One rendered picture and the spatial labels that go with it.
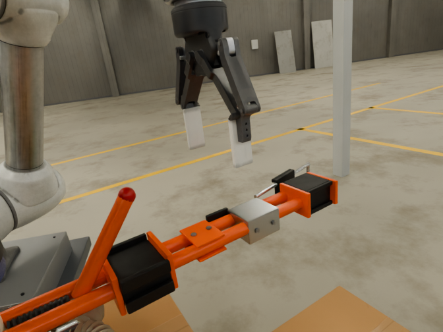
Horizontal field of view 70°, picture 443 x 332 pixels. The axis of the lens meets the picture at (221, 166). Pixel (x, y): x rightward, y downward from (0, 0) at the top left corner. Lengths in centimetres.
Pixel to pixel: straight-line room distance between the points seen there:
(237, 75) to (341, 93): 288
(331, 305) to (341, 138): 237
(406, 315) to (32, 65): 192
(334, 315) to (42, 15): 117
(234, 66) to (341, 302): 94
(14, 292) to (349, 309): 98
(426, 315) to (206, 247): 165
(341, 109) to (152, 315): 290
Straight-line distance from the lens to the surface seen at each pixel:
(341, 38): 322
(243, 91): 39
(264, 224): 55
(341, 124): 331
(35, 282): 105
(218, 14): 44
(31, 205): 115
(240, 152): 43
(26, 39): 94
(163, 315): 61
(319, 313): 115
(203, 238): 50
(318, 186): 62
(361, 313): 117
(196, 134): 54
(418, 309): 205
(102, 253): 45
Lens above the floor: 136
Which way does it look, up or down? 20 degrees down
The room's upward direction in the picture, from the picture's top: 7 degrees counter-clockwise
